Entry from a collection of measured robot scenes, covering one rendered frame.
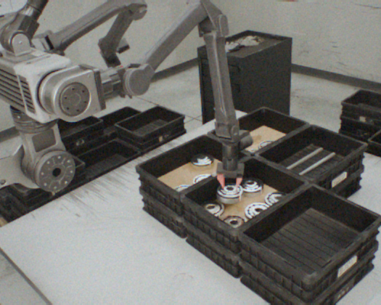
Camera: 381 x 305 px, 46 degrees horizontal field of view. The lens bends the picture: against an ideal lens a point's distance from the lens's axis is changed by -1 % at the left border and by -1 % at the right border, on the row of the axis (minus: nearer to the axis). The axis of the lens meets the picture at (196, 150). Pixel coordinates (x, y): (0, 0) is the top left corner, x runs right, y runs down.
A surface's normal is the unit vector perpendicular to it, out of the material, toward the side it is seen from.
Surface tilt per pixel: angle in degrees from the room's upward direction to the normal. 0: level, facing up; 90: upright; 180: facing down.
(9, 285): 0
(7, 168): 90
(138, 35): 90
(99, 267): 0
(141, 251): 0
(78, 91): 90
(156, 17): 90
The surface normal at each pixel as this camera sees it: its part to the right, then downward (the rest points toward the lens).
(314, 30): -0.71, 0.39
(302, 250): -0.07, -0.87
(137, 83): 0.68, 0.15
